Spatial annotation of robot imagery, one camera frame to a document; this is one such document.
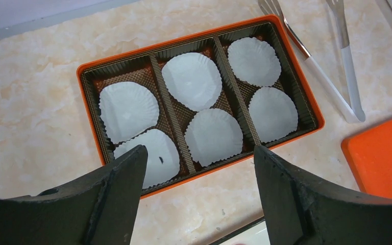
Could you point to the orange box lid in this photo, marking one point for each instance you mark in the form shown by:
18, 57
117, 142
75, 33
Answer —
369, 156

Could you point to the white paper cup liner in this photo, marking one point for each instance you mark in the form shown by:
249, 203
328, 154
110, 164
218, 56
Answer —
127, 109
273, 113
193, 80
254, 61
213, 135
163, 157

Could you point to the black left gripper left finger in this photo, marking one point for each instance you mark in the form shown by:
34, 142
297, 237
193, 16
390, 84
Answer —
99, 207

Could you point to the orange cookie box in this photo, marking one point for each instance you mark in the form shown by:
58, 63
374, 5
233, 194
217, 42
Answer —
144, 66

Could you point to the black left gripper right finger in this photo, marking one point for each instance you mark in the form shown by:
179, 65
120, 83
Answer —
302, 208

